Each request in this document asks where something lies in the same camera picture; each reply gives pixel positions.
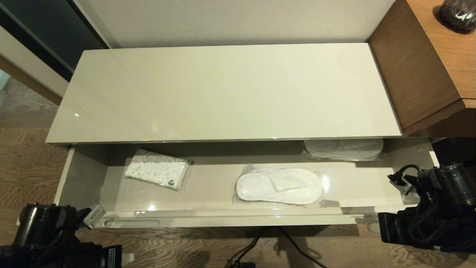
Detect white slippers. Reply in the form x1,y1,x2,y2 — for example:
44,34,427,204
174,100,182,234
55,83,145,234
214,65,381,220
304,138,385,163
232,164,328,206

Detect floral blue-white tissue pack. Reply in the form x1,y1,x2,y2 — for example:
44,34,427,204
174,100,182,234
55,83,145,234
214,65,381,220
125,148,194,192

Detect brown wooden desk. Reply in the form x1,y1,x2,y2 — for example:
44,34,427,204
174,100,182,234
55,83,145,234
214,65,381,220
366,0,476,139

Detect beige glossy low cabinet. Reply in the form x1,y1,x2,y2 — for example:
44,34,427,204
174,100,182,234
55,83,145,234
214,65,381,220
46,43,404,145

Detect wooden baseboard strip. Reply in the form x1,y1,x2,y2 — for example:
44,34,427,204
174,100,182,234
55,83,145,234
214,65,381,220
0,55,64,106

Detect dark glass vase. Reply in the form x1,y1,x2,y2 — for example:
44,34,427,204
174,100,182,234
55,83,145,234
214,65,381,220
439,0,476,35

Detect dark glass door panel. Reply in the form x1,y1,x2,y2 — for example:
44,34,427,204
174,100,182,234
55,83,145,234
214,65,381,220
0,0,110,83

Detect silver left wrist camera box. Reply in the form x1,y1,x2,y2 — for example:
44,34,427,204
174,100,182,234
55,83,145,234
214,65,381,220
83,204,107,229

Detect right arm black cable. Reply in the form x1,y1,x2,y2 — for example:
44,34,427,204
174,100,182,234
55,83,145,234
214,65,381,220
407,201,476,253

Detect right camera black cable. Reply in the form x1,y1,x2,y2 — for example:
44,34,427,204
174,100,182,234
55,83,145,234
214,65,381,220
388,164,423,186

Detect black floor power cable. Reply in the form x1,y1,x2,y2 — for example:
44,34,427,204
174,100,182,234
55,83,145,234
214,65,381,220
229,226,328,268

